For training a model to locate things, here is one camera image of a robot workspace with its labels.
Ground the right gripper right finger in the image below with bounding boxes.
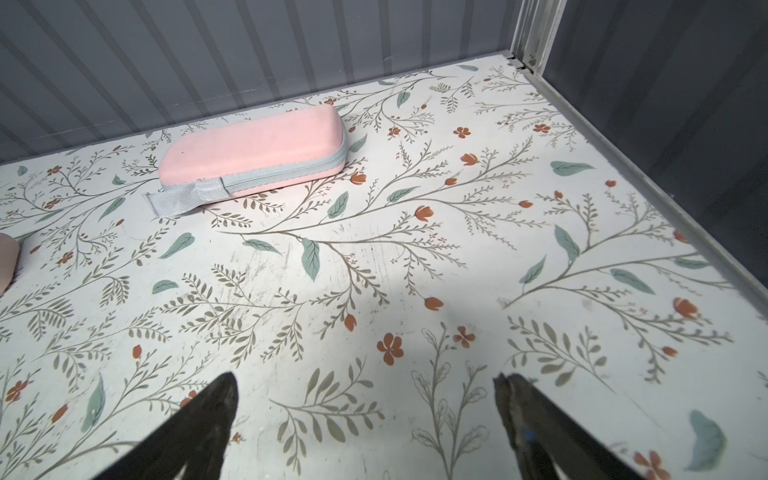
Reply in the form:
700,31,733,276
493,374,641,480

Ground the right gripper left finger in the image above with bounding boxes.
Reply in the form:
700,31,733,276
97,372,239,480

